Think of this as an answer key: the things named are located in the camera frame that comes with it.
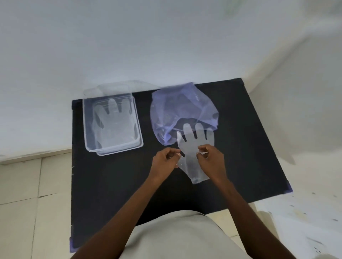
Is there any person's left hand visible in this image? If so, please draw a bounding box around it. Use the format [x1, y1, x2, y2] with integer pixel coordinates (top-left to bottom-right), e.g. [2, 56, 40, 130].
[149, 147, 183, 185]

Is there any person's right hand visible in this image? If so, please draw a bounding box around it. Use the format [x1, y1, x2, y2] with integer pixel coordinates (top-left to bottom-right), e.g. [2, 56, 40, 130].
[196, 144, 229, 185]

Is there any clear plastic disposable glove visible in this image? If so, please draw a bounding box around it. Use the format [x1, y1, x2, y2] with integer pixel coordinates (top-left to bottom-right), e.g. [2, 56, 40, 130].
[177, 123, 216, 185]
[92, 98, 137, 148]

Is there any person's left forearm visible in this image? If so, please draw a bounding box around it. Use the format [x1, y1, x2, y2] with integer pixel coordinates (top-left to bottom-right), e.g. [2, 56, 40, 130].
[70, 177, 164, 259]

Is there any person's right forearm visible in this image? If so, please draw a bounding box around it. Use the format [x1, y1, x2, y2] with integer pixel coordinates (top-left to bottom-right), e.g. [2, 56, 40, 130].
[212, 178, 304, 259]

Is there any blue translucent plastic bag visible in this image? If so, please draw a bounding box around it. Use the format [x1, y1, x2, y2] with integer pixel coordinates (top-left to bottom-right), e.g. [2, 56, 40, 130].
[149, 82, 220, 147]

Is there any clear plastic container lid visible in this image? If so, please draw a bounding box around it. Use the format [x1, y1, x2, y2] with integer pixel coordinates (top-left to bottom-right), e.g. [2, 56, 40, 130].
[83, 83, 144, 157]

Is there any clear plastic container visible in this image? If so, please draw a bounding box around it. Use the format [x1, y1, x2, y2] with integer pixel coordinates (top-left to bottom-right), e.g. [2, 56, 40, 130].
[82, 96, 144, 153]

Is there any person's beige shirt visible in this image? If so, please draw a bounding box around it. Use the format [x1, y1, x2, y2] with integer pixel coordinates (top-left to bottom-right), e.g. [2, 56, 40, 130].
[117, 210, 253, 259]

